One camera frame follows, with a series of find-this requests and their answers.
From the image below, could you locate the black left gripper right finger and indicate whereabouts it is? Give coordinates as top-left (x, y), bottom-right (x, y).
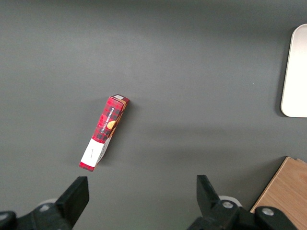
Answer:
top-left (189, 175), bottom-right (298, 230)

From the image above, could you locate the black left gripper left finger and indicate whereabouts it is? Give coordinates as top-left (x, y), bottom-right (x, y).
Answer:
top-left (0, 176), bottom-right (90, 230)

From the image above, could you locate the wooden drawer cabinet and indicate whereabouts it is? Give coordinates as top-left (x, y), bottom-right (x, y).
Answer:
top-left (249, 156), bottom-right (307, 230)

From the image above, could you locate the beige plastic tray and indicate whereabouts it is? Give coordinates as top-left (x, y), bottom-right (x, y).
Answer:
top-left (280, 23), bottom-right (307, 118)

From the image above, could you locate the red plaid biscuit box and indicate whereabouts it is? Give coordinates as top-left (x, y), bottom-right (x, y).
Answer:
top-left (79, 94), bottom-right (130, 173)

